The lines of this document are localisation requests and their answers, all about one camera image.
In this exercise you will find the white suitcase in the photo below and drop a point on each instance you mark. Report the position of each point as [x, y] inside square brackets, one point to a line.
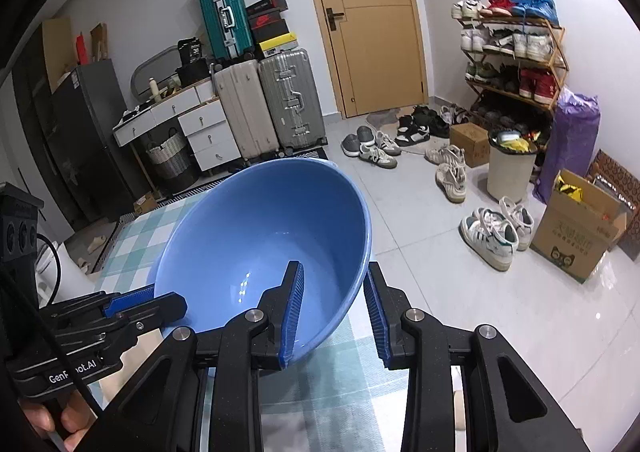
[245, 107]

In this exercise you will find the white black striped sneaker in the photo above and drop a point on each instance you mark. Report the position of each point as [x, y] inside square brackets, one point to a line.
[389, 143]
[377, 158]

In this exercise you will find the printed cardboard box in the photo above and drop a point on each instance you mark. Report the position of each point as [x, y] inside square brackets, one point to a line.
[570, 232]

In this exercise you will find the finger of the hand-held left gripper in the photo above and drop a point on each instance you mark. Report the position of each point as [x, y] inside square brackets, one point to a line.
[160, 309]
[130, 301]

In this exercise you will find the oval mirror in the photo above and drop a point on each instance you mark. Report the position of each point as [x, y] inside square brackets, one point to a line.
[150, 67]

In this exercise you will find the teal suitcase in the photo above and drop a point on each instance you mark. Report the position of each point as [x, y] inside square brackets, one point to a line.
[225, 22]

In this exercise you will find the person's left hand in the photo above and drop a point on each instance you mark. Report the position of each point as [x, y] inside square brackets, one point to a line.
[47, 419]

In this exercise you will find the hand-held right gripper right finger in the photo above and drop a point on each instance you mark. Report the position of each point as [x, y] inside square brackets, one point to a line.
[376, 324]

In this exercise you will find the white bottle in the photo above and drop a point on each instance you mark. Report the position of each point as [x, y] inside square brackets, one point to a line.
[154, 89]

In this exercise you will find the woven laundry basket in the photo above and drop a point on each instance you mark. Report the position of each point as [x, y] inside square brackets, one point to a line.
[170, 159]

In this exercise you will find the small flat cardboard box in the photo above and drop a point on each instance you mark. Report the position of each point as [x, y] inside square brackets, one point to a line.
[145, 204]

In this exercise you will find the black bag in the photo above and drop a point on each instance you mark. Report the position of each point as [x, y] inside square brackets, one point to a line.
[191, 57]

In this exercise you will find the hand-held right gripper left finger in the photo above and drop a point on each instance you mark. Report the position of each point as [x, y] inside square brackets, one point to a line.
[292, 317]

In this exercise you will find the black refrigerator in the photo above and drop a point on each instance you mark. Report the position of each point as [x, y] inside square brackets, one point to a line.
[82, 132]

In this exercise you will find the silver suitcase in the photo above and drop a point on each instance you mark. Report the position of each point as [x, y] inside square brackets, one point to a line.
[292, 97]

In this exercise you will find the flat cardboard sheet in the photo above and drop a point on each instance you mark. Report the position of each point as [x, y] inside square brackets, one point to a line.
[57, 52]

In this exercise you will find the blue plastic bowl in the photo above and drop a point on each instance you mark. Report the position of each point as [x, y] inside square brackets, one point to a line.
[260, 242]

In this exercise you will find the wooden door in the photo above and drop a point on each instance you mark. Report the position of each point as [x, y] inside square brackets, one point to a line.
[370, 22]

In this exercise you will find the white drawer dresser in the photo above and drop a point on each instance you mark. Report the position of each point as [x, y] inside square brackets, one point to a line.
[200, 127]

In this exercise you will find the white green sneaker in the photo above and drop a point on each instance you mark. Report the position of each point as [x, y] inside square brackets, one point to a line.
[487, 239]
[520, 222]

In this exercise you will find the black white high-top sneaker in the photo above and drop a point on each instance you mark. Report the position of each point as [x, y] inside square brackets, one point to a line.
[412, 132]

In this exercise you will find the wooden shoe rack with shoes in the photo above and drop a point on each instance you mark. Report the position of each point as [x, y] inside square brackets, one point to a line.
[537, 82]

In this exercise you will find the black shoe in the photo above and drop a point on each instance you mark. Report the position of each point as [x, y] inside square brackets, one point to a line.
[435, 124]

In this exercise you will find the red black shoe box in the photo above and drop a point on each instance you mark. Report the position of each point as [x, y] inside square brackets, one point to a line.
[267, 22]

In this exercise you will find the grey slipper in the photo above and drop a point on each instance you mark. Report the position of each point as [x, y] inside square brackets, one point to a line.
[366, 134]
[351, 146]

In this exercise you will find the plain brown cardboard box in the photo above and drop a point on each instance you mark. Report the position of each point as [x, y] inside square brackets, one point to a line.
[470, 144]

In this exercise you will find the white trash bin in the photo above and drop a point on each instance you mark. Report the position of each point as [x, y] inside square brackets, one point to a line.
[510, 177]

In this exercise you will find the grey door mat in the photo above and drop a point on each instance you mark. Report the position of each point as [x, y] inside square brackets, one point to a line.
[382, 117]

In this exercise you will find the beige white sneaker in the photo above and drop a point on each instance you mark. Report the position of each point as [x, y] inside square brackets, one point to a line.
[445, 155]
[451, 182]

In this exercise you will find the beige slipper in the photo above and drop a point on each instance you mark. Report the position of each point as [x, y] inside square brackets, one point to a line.
[97, 243]

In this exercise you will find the yellow black shoe box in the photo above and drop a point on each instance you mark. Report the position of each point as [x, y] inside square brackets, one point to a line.
[277, 46]

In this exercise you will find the purple plastic bag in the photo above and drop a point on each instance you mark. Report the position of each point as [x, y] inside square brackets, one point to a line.
[570, 142]

